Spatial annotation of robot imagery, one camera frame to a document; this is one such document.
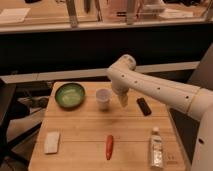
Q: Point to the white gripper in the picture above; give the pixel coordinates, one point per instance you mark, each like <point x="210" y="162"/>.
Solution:
<point x="123" y="99"/>

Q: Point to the white ceramic cup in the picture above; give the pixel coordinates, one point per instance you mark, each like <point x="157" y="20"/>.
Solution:
<point x="103" y="96"/>

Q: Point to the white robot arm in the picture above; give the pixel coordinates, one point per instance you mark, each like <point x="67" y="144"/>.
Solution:
<point x="194" y="101"/>

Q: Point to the green ceramic bowl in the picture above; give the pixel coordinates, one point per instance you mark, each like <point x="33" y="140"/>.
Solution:
<point x="70" y="95"/>

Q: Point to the black rectangular remote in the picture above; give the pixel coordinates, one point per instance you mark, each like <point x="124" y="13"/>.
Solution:
<point x="144" y="106"/>

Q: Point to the clear plastic bottle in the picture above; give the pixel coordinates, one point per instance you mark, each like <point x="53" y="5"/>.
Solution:
<point x="156" y="150"/>

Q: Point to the white sponge block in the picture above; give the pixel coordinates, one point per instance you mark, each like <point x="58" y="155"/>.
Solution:
<point x="51" y="143"/>

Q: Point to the white paper sheet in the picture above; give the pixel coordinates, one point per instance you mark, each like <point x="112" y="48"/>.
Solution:
<point x="13" y="15"/>

